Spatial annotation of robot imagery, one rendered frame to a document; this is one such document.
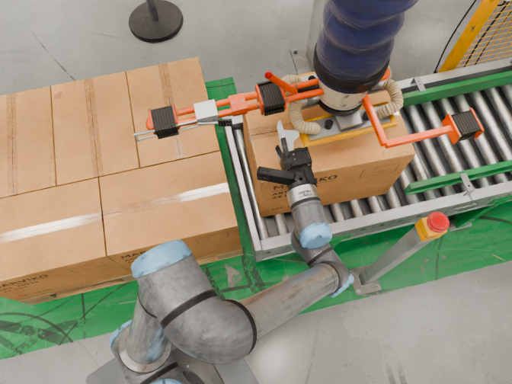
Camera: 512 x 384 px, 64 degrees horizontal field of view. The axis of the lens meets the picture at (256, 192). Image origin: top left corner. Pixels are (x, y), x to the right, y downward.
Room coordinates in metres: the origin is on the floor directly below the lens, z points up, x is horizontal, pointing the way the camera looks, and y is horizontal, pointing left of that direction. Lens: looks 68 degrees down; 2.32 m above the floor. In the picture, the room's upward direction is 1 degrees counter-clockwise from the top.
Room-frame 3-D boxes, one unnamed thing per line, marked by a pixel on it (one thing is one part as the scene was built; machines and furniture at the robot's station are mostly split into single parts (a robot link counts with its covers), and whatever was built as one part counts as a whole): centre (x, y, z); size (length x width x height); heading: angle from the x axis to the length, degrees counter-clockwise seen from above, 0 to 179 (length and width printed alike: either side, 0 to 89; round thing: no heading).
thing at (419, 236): (0.41, -0.60, 0.50); 0.07 x 0.07 x 1.00; 12
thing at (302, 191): (0.44, -0.14, 1.22); 0.09 x 0.05 x 0.10; 103
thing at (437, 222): (0.41, -0.60, 1.02); 0.07 x 0.07 x 0.04
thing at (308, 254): (0.34, -0.16, 1.10); 0.12 x 0.09 x 0.12; 32
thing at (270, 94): (0.79, -0.06, 1.21); 0.10 x 0.08 x 0.06; 13
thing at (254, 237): (0.78, 0.07, 0.58); 0.70 x 0.03 x 0.06; 12
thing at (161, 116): (0.72, 0.29, 1.21); 0.08 x 0.07 x 0.05; 103
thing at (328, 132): (0.76, -0.32, 1.11); 0.34 x 0.10 x 0.05; 103
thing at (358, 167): (0.85, -0.28, 0.75); 0.60 x 0.40 x 0.40; 100
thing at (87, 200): (0.93, 0.77, 0.34); 1.20 x 1.00 x 0.40; 102
